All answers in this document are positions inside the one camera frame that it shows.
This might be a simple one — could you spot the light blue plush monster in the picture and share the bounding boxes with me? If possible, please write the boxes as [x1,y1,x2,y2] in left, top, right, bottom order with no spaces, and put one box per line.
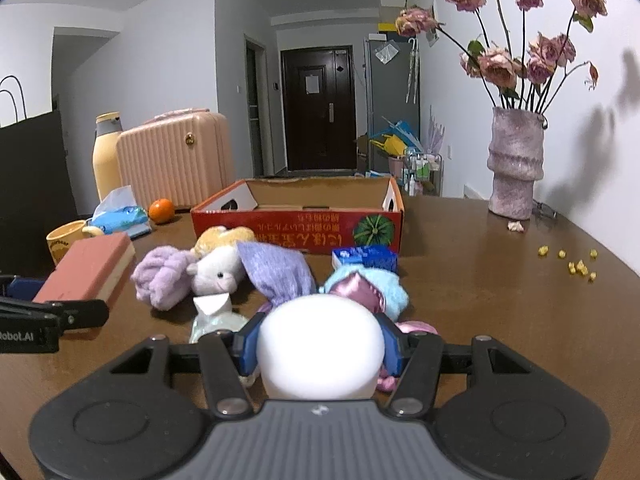
[319,263,410,323]

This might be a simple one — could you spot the pink satin item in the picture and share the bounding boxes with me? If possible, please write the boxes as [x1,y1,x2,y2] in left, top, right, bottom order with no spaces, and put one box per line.
[323,270,441,394]

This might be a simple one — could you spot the white round soft ball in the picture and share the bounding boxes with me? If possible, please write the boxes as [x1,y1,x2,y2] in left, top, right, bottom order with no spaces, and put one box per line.
[256,294,385,401]

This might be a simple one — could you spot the purple knitted cloth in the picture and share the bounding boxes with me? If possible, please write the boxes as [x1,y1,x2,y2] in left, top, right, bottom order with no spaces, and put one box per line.
[236,242,318,313]

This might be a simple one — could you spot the lilac fluffy towel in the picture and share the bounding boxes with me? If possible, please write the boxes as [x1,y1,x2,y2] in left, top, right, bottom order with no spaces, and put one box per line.
[131,246,196,311]

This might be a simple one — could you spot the white plush lamb toy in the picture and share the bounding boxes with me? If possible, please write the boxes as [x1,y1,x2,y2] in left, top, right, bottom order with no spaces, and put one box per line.
[186,226,256,296]

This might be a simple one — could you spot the pink white sponge block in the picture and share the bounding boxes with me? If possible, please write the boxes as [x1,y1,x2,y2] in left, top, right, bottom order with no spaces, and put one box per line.
[34,233,136,310]

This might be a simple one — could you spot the yellow ceramic mug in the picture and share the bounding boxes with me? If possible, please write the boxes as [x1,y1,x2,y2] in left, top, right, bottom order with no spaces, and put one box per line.
[46,220,104,266]

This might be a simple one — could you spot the black paper bag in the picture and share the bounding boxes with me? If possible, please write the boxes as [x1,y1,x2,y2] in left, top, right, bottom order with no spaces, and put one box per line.
[0,104,77,278]

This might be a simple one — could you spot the blue tissue pack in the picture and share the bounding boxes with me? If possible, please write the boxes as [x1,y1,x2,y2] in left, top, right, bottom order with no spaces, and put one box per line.
[87,185,152,240]

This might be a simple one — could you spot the red cardboard fruit box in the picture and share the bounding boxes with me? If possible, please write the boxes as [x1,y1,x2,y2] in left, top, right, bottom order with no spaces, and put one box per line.
[191,177,405,255]

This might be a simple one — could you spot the orange fruit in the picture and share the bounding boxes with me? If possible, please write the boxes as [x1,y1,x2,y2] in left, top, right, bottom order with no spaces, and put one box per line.
[148,198,176,224]

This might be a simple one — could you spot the metal trolley with bottles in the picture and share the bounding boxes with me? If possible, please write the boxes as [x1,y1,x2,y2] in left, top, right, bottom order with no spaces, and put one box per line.
[401,148,444,196]

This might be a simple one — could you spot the fallen pink petal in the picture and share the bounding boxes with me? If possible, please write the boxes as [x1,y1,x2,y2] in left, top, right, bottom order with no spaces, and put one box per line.
[506,221,525,233]

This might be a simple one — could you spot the pink ribbed suitcase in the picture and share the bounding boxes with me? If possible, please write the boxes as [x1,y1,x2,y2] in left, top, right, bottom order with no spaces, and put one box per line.
[116,108,234,209]

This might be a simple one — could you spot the yellow crumbs on table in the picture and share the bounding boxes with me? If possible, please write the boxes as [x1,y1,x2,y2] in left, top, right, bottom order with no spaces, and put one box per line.
[537,245,599,283]

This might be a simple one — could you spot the cream yellow water bottle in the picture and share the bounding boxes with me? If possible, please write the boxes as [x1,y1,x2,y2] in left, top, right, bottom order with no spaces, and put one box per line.
[92,112,122,200]

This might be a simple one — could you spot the pink textured vase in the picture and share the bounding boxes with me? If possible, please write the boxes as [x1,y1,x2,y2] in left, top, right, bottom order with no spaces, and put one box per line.
[487,107,546,221]

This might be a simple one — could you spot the dark front door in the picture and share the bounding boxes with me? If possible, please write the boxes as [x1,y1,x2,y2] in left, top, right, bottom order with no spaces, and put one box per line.
[281,46,357,171]

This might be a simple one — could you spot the grey refrigerator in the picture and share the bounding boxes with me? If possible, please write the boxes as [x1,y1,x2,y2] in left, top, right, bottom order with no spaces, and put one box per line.
[363,34,422,172]

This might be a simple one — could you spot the dried pink rose bouquet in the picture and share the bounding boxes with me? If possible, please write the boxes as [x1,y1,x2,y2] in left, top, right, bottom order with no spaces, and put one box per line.
[395,0,599,116]

